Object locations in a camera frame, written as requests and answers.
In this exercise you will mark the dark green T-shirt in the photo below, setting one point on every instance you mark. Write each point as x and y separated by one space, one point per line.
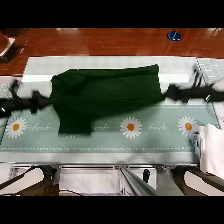
106 93

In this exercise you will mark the blue round object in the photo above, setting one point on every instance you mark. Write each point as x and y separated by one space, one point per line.
174 35

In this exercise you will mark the white garment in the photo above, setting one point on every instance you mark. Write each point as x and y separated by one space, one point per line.
213 150

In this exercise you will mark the silver frame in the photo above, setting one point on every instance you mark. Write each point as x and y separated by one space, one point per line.
139 186

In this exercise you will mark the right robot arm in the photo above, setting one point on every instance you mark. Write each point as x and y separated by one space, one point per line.
206 182

